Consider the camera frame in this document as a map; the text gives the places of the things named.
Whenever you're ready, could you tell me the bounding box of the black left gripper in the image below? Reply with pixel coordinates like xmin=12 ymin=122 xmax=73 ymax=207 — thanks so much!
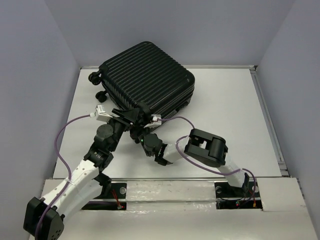
xmin=107 ymin=108 xmax=141 ymax=153

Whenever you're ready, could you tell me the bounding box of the black ribbed hard-shell suitcase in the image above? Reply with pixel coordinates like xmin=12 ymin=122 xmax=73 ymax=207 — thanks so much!
xmin=88 ymin=41 xmax=195 ymax=125

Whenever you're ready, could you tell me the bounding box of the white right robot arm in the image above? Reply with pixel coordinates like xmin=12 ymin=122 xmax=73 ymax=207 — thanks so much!
xmin=131 ymin=128 xmax=249 ymax=196

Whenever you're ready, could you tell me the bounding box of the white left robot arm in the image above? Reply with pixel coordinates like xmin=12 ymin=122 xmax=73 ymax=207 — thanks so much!
xmin=23 ymin=106 xmax=143 ymax=240

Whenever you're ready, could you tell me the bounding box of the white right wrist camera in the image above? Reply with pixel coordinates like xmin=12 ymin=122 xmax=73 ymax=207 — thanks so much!
xmin=144 ymin=114 xmax=162 ymax=129

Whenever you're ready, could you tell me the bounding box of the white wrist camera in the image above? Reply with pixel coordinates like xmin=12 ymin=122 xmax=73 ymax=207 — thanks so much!
xmin=95 ymin=104 xmax=113 ymax=123
xmin=144 ymin=114 xmax=162 ymax=129

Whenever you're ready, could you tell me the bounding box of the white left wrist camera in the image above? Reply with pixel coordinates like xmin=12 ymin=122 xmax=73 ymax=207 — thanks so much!
xmin=95 ymin=104 xmax=113 ymax=123

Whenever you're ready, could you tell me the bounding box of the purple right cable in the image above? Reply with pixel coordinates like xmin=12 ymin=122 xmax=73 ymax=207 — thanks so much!
xmin=159 ymin=116 xmax=258 ymax=203

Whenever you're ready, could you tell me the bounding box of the purple cable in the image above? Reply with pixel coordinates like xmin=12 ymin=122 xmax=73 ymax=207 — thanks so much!
xmin=34 ymin=113 xmax=97 ymax=238
xmin=159 ymin=116 xmax=258 ymax=203

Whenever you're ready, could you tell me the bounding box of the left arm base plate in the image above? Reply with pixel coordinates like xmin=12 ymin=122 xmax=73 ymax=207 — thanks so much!
xmin=82 ymin=182 xmax=127 ymax=211

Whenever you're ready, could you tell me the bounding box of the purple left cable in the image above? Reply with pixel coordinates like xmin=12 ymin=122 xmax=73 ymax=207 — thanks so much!
xmin=34 ymin=113 xmax=97 ymax=238

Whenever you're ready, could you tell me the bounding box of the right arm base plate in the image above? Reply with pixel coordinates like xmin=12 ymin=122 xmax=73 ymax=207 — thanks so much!
xmin=214 ymin=181 xmax=263 ymax=210

